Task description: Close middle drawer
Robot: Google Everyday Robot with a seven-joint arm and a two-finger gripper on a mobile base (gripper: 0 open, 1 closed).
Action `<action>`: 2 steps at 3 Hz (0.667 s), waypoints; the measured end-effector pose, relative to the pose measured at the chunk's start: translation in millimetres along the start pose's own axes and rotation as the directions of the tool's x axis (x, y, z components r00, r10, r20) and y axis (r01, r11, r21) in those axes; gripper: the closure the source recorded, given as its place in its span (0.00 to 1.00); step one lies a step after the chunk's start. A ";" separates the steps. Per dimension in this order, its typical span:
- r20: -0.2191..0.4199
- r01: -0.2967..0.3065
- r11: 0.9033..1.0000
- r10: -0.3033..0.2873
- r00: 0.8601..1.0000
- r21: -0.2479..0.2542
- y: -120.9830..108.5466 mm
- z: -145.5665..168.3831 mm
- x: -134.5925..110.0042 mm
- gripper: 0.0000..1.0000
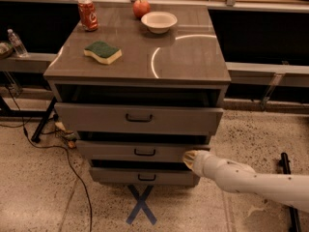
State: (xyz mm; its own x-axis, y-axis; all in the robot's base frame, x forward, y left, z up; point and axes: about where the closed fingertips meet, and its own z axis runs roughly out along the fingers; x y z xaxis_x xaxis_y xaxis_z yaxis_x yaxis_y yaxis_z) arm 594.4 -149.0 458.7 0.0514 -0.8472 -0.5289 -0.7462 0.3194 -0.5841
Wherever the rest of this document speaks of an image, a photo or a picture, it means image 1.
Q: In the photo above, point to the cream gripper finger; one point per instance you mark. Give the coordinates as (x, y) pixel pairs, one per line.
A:
(191, 158)

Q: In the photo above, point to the grey drawer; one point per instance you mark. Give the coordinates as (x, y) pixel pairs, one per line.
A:
(139, 119)
(129, 151)
(144, 176)

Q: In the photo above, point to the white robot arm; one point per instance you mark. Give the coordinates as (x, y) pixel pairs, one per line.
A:
(235, 177)

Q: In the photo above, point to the grey drawer cabinet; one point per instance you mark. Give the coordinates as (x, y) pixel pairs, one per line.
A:
(183, 67)

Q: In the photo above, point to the grey bottom drawer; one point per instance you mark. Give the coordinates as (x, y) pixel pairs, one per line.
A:
(144, 176)

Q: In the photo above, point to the grey top drawer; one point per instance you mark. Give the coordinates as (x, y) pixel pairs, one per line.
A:
(139, 119)

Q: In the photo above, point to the blue tape cross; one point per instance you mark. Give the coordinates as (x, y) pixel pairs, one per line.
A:
(141, 205)

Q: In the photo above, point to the grey side shelf right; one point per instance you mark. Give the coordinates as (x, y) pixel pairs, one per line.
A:
(264, 74)

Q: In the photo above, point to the grey side shelf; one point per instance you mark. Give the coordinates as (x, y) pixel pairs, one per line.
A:
(33, 63)
(264, 74)

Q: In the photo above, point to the black stand leg right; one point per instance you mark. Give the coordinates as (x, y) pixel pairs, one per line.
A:
(285, 164)

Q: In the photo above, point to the green yellow sponge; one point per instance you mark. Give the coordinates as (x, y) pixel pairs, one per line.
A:
(103, 52)

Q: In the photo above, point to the white bowl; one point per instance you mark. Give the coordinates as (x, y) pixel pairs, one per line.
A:
(159, 22)

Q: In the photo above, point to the black table leg left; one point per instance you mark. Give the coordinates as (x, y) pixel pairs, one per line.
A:
(36, 135)

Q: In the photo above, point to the red apple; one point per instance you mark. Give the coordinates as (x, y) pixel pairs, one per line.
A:
(141, 7)

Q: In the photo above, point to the orange soda can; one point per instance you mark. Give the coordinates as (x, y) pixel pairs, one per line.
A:
(88, 15)

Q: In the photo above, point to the grey side shelf left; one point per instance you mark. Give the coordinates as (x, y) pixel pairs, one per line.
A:
(33, 63)

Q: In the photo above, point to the clear water bottle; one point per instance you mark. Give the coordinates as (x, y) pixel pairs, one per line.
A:
(17, 43)

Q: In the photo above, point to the bowl on left shelf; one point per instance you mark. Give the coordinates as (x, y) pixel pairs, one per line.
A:
(6, 50)

